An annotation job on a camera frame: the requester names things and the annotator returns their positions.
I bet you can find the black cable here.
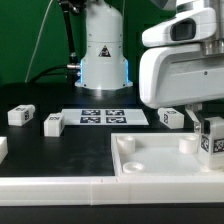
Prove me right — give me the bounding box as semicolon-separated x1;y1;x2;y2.
25;63;82;84

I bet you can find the white square tabletop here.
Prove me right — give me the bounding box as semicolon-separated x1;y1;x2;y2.
111;133;224;176

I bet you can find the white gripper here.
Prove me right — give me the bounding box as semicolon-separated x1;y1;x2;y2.
139;44;224;134

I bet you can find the white cable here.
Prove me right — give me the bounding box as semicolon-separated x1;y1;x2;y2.
24;0;54;83

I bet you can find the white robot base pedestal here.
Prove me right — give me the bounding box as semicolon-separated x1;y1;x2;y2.
75;0;133;91

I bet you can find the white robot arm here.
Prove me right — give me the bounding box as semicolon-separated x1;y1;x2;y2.
139;0;224;134

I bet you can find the white obstacle fence wall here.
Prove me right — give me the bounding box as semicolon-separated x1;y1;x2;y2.
0;136;224;206

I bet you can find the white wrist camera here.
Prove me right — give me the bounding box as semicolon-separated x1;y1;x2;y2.
142;8;217;47

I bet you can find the white sheet with AprilTags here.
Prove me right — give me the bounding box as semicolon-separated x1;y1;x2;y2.
62;109;148;125

